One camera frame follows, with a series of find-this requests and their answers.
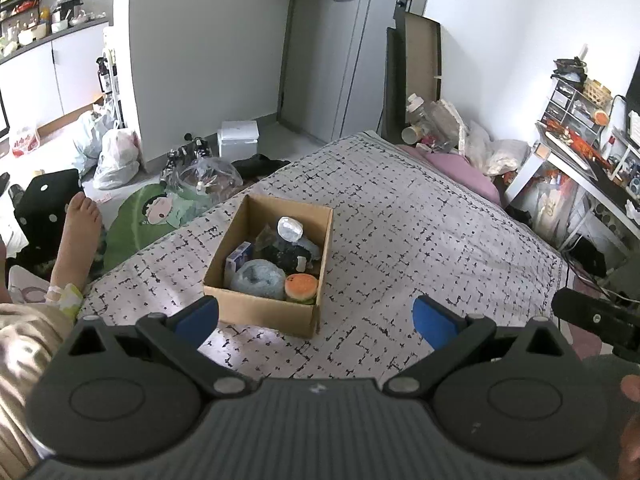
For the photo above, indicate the black board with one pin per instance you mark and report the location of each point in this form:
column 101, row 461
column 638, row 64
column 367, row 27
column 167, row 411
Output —
column 394, row 85

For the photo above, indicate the small clear plastic bag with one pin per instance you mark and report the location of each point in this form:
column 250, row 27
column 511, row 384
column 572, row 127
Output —
column 290, row 229

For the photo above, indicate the white foam box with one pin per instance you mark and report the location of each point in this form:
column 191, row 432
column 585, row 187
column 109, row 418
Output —
column 239, row 137

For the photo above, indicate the clear plastic bag of socks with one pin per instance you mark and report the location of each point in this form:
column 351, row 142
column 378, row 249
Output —
column 265, row 244

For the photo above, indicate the pile of white plastic bags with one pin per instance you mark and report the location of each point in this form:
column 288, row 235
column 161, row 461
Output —
column 480, row 145

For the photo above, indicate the burger plush toy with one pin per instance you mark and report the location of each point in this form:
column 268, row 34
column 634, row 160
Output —
column 300, row 287

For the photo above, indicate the person's right hand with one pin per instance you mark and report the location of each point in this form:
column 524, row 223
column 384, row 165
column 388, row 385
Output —
column 631, row 390

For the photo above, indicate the clear plastic floor bag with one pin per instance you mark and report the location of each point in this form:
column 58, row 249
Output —
column 210, row 175

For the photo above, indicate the white cabinet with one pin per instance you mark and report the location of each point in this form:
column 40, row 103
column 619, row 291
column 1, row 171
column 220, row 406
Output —
column 75, row 70

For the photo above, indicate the cardboard box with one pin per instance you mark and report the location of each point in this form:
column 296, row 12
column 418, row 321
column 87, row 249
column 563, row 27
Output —
column 265, row 310

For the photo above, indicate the clear desk drawer organizer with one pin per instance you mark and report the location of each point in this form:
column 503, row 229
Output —
column 565, row 102

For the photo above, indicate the grey door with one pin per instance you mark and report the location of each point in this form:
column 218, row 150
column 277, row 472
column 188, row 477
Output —
column 320, row 60

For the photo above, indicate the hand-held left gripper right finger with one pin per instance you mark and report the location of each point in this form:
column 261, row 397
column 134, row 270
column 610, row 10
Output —
column 432, row 317

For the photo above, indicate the pale blue plastic bag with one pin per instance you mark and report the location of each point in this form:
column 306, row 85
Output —
column 90, row 135

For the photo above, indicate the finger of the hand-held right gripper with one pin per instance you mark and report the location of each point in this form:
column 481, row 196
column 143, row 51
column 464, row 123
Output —
column 582, row 310

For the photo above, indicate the black patterned white bed blanket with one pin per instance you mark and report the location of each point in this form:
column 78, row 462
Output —
column 425, row 240

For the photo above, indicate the pink pillow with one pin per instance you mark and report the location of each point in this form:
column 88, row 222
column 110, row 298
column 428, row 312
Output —
column 450, row 165

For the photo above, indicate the person's bare foot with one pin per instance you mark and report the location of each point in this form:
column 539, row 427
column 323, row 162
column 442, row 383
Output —
column 75, row 245

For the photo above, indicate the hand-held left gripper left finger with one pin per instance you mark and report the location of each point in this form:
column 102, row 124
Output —
column 197, row 317

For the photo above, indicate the person's beige clothing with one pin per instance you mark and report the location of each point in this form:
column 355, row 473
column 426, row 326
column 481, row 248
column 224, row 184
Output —
column 20, row 385

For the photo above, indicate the black cloth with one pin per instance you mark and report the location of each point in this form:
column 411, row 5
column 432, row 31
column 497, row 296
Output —
column 260, row 165

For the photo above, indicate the green cartoon floor mat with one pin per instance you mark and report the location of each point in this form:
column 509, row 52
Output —
column 130, row 230

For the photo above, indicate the white desk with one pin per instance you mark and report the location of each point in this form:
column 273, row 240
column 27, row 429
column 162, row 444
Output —
column 570, row 160

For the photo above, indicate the brown cardboard panel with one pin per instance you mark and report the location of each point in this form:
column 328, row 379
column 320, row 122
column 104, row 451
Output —
column 422, row 55

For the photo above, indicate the blue white tissue packet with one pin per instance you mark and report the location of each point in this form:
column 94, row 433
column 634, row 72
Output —
column 239, row 256

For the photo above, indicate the cluttered kitchen shelf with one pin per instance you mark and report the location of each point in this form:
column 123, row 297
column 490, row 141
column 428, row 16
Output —
column 30, row 25

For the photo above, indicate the small beige container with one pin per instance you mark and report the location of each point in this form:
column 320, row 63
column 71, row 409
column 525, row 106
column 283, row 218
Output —
column 412, row 134

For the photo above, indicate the white red plastic bag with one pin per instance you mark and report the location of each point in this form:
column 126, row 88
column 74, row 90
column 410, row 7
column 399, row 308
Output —
column 117, row 160

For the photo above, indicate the red white snack bag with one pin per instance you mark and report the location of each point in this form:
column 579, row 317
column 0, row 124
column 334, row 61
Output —
column 24, row 141

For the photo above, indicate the black polka dot cushion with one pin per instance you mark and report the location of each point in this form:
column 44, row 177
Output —
column 45, row 210

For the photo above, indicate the clear plastic bottle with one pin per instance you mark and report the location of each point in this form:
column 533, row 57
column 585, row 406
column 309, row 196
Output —
column 417, row 110

